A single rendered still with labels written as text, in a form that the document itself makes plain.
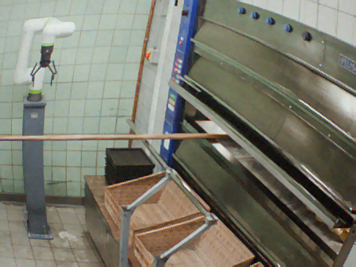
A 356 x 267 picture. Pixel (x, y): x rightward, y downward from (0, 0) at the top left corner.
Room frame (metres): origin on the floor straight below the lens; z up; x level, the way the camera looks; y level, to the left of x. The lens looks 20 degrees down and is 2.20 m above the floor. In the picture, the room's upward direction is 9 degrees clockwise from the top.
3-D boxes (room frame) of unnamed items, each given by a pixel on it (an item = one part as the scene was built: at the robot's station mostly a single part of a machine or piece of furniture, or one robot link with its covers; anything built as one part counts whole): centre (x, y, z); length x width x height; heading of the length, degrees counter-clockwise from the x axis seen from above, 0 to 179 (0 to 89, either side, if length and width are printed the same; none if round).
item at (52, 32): (2.49, 0.85, 1.78); 0.13 x 0.11 x 0.14; 130
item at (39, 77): (2.94, 1.09, 1.36); 0.16 x 0.13 x 0.19; 130
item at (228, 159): (2.23, -0.43, 1.16); 1.80 x 0.06 x 0.04; 25
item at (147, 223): (2.63, 0.08, 0.72); 0.56 x 0.49 x 0.28; 27
